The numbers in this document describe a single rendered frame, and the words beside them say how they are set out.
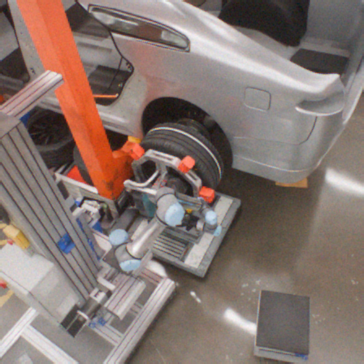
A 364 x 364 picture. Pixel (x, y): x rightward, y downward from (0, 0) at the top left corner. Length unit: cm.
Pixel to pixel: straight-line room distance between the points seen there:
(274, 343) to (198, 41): 200
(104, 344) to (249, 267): 130
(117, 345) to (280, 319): 116
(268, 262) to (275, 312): 65
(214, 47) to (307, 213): 190
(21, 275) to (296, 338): 177
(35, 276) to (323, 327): 212
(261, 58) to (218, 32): 31
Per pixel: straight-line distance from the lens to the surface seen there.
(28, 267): 227
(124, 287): 259
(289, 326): 288
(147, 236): 224
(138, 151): 276
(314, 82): 238
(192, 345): 317
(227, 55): 245
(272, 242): 353
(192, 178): 266
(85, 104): 262
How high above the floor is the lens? 303
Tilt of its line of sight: 50 degrees down
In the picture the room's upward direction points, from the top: 9 degrees counter-clockwise
